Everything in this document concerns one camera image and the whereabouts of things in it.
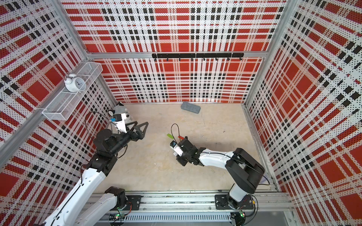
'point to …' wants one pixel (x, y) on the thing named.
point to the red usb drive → (182, 138)
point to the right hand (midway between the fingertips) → (181, 155)
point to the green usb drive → (170, 135)
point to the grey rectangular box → (192, 108)
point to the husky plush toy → (120, 109)
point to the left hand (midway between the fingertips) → (145, 123)
